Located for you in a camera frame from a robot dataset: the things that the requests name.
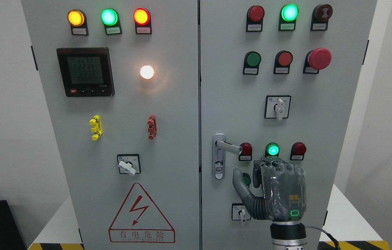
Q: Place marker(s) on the green indicator light top right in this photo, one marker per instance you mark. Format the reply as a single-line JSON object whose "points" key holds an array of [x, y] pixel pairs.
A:
{"points": [[287, 17]]}

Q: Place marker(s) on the red indicator light top left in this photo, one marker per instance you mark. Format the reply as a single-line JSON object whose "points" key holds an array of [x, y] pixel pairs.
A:
{"points": [[142, 21]]}

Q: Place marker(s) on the grey cabinet door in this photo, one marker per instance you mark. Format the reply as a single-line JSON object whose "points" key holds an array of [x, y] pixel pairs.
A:
{"points": [[233, 104], [169, 162]]}

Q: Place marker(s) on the left white rotary selector switch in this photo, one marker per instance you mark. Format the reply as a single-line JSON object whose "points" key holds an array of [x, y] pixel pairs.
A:
{"points": [[129, 164]]}

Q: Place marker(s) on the red indicator light middle left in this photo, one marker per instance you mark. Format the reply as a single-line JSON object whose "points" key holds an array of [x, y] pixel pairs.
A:
{"points": [[247, 152]]}

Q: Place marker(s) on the right white rotary selector switch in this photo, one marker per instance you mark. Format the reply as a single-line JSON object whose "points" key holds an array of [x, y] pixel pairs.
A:
{"points": [[277, 107]]}

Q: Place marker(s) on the dark red buzzer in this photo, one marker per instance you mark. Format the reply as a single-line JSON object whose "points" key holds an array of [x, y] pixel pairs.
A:
{"points": [[320, 16]]}

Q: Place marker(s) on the silver cabinet door handle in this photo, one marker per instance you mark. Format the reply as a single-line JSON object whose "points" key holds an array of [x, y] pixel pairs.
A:
{"points": [[219, 147]]}

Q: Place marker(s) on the red terminal connector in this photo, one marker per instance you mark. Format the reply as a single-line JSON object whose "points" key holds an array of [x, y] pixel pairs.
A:
{"points": [[152, 127]]}

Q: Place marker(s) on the green indicator light middle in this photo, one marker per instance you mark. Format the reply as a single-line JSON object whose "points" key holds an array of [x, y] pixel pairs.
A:
{"points": [[272, 150]]}

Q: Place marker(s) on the green push button upper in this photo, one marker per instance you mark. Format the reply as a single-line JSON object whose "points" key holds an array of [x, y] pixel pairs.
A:
{"points": [[251, 63]]}

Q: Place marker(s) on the green indicator light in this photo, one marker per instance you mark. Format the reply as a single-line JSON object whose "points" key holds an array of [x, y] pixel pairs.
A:
{"points": [[111, 21], [287, 17], [272, 150]]}

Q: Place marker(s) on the white glowing indicator light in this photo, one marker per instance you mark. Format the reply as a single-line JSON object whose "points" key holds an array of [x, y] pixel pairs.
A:
{"points": [[147, 72]]}

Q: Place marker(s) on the red indicator light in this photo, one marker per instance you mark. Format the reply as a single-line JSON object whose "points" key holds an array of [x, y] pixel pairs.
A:
{"points": [[247, 152], [298, 151], [254, 19], [142, 21]]}

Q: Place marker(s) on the green indicator light top left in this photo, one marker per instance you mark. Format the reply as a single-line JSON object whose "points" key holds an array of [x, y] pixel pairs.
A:
{"points": [[111, 21]]}

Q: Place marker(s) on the red electric hazard warning sticker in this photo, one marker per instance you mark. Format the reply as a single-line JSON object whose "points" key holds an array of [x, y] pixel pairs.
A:
{"points": [[139, 220]]}

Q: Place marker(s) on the right grey cabinet door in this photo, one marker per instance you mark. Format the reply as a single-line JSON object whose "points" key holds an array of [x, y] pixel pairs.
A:
{"points": [[233, 104]]}

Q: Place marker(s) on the left grey cabinet door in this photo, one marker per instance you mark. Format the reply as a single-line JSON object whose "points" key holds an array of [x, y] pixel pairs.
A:
{"points": [[169, 162]]}

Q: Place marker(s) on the black digital power meter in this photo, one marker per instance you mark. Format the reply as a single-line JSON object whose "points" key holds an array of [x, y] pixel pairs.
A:
{"points": [[86, 72]]}

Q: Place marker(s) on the white rotary selector switch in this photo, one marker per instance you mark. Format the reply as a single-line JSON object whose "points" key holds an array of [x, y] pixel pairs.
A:
{"points": [[129, 164], [277, 107]]}

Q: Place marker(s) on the small white rotary switch bottom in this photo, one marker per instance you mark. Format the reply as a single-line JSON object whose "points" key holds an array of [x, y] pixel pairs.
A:
{"points": [[240, 214]]}

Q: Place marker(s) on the red emergency stop mushroom button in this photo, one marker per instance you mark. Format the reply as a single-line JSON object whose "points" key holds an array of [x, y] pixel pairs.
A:
{"points": [[317, 60]]}

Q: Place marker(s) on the red indicator light top right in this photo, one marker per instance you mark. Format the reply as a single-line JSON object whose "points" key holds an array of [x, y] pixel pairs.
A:
{"points": [[254, 19]]}

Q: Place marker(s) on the yellow terminal connector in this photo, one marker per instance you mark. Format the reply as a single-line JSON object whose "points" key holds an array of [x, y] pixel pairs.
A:
{"points": [[96, 127]]}

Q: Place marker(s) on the red push button upper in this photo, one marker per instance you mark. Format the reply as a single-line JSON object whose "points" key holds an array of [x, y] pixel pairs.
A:
{"points": [[283, 60]]}

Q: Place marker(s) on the yellow indicator light top left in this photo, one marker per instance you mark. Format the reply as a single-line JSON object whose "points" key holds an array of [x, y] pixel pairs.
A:
{"points": [[78, 22]]}

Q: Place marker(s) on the red indicator light middle right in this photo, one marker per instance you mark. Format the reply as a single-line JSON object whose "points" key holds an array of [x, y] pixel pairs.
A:
{"points": [[298, 151]]}

